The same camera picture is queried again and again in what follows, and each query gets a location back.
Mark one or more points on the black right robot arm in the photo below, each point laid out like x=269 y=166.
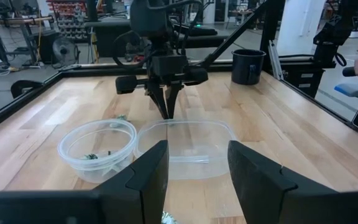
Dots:
x=149 y=18

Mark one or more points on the black mug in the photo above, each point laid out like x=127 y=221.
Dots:
x=248 y=67

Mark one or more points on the black frame foot bracket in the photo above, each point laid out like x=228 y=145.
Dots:
x=23 y=87

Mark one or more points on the red storage bin rack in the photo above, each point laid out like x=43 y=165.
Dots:
x=70 y=18

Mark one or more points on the rectangular clear plastic container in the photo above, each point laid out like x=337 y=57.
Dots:
x=197 y=168

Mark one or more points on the black background robot arm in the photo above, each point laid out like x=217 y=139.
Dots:
x=328 y=34

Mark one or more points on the black labelled drawer cabinet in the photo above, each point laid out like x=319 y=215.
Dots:
x=303 y=77

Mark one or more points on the white aluminium extrusion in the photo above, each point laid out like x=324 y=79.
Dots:
x=273 y=60

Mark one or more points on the black aluminium table frame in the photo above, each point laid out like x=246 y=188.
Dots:
x=17 y=104

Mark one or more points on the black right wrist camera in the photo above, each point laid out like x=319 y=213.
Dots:
x=168 y=65

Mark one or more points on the blue padded seat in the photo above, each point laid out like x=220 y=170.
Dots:
x=356 y=90

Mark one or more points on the wooden workbench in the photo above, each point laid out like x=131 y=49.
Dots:
x=17 y=20

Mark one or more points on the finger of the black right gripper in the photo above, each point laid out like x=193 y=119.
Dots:
x=158 y=99
x=172 y=96

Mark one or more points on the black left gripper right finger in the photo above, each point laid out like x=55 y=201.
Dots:
x=253 y=186

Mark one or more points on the round clear plastic container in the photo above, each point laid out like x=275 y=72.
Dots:
x=70 y=161

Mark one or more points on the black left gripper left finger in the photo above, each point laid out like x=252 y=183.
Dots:
x=151 y=186

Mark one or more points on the black floor fan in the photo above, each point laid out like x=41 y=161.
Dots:
x=64 y=51

